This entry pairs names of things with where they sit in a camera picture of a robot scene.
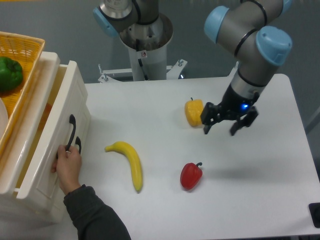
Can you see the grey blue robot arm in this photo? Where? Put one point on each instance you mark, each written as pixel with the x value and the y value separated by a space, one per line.
pixel 245 32

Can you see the black drawer handle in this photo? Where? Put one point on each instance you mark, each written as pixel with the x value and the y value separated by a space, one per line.
pixel 79 144
pixel 72 121

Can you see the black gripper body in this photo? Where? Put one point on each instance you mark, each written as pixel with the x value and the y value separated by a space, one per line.
pixel 233 106

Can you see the person's bare hand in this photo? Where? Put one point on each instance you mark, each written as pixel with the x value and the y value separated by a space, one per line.
pixel 67 166

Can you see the yellow banana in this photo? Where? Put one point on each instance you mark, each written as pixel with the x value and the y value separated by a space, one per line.
pixel 133 158

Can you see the yellow woven basket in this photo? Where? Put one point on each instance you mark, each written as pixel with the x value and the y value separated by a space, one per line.
pixel 26 50

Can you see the white top drawer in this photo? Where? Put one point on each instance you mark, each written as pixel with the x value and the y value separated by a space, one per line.
pixel 40 181

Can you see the triangular pastry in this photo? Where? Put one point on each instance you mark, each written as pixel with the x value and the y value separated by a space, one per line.
pixel 44 117

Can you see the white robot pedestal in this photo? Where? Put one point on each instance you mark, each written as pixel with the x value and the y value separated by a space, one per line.
pixel 147 48

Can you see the white metal base frame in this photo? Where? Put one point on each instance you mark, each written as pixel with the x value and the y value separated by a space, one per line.
pixel 126 74

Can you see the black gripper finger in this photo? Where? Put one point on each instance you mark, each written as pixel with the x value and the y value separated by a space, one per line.
pixel 247 121
pixel 210 116

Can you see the pink plate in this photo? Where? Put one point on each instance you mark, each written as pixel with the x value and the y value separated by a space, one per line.
pixel 3 118

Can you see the yellow bell pepper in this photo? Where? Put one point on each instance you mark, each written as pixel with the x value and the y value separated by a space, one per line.
pixel 193 109

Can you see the green bell pepper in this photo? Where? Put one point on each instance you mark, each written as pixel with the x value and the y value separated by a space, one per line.
pixel 11 74

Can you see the red bell pepper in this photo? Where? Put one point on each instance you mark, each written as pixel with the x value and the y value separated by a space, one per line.
pixel 191 175

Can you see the black object at table edge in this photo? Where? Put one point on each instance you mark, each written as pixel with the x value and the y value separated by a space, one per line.
pixel 314 209

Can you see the dark grey sleeved forearm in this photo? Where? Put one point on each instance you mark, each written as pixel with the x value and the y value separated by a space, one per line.
pixel 93 219

